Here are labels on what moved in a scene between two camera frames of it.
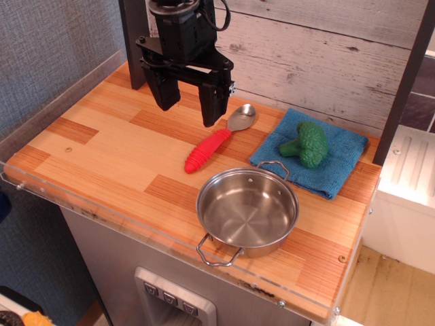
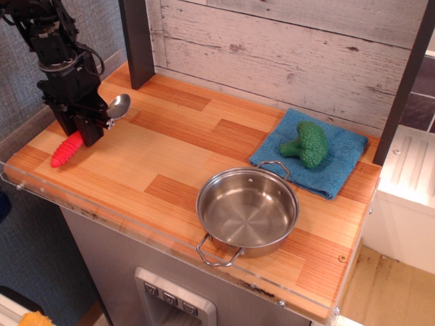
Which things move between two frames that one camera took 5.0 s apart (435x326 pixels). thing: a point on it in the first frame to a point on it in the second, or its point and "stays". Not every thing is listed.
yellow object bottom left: x=36 y=318 stays
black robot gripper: x=187 y=47 to x=75 y=90
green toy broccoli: x=311 y=145 stays
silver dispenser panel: x=163 y=302 stays
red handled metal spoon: x=242 y=117 to x=117 y=107
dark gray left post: x=134 y=23 stays
